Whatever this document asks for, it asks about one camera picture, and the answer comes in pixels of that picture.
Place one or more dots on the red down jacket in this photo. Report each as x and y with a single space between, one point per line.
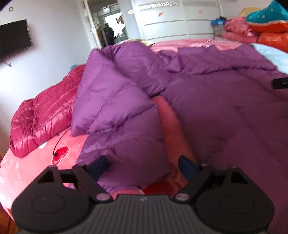
42 112

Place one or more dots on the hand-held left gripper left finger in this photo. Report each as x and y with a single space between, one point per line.
97 168

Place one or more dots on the door frame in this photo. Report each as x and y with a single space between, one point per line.
88 24

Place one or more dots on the pink printed bed blanket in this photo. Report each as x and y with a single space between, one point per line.
31 166

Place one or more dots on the black wall television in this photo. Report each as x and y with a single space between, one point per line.
12 40

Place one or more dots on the white wardrobe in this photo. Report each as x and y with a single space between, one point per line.
171 20

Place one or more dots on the teal dotted cushion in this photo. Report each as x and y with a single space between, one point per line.
267 13

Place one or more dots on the blue box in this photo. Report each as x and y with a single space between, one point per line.
218 22

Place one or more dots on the light blue cloth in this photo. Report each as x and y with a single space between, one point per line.
272 56

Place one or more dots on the pink folded quilt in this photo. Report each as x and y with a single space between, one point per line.
238 29

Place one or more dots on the orange pillow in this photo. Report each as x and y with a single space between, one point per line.
273 41

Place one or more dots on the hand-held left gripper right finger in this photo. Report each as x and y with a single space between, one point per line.
187 168

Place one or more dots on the purple down jacket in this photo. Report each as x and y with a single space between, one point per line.
213 108

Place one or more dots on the clear storage box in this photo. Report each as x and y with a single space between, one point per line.
218 31

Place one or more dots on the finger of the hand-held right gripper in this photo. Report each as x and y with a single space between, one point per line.
281 83

